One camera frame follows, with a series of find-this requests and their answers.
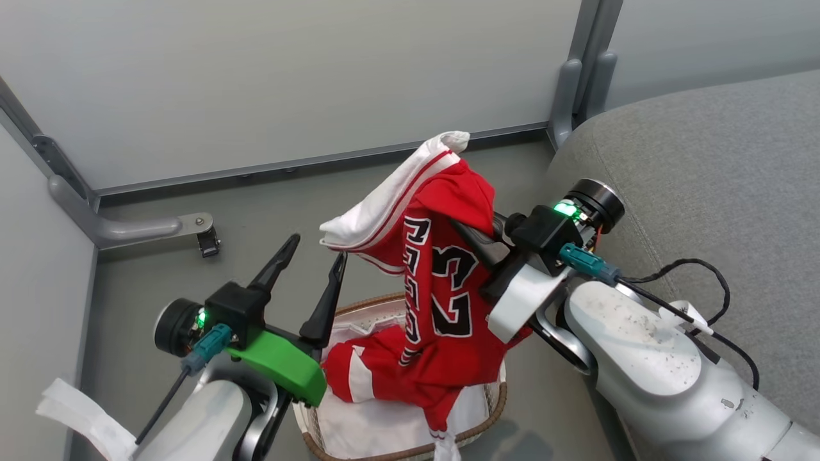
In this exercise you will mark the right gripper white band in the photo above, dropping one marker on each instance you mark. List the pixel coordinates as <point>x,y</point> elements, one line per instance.
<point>525,294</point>

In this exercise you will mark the long grey partition foot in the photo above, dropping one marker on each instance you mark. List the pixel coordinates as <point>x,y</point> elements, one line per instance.
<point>141,228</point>

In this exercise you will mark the grey fabric sofa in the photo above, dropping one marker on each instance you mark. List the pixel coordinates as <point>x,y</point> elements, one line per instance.
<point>705,160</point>

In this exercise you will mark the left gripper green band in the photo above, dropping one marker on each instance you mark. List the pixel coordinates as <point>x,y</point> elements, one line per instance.
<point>282,365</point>

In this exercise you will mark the grey metal partition post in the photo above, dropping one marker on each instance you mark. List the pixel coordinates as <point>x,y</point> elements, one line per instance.
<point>589,25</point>

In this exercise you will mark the white wicker laundry basket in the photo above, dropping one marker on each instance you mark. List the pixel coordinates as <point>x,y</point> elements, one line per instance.
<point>368,317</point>

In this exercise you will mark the red basketball jersey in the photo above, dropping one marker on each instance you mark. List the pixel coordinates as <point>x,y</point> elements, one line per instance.
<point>448,358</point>

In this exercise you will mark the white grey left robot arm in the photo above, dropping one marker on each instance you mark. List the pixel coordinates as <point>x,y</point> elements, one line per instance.
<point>205,416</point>

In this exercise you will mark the black caster wheel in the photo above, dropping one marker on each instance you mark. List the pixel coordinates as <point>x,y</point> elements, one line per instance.
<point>209,244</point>

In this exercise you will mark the grey partition corner frame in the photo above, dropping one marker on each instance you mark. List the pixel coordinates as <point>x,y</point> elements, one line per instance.
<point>25,128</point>

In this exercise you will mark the short grey partition foot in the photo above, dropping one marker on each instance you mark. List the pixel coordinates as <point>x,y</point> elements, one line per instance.
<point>565,102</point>
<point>601,80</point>

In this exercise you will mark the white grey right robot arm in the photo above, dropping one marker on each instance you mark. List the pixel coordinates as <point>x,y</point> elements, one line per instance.
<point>647,358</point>

